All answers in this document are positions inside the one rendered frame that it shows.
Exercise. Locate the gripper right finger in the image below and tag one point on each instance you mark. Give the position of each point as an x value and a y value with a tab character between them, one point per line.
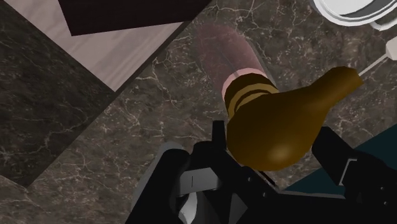
366	180

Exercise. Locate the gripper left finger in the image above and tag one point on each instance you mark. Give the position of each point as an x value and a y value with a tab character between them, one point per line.
204	161

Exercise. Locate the dark teal flat book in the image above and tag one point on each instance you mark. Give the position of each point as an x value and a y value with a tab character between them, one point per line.
382	145

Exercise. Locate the brown pear-shaped vase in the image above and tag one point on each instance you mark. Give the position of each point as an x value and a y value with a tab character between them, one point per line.
279	130

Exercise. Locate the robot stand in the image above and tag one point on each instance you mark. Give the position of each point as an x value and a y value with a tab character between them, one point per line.
130	14

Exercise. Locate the white round bowl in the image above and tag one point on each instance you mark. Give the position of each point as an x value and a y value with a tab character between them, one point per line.
341	15

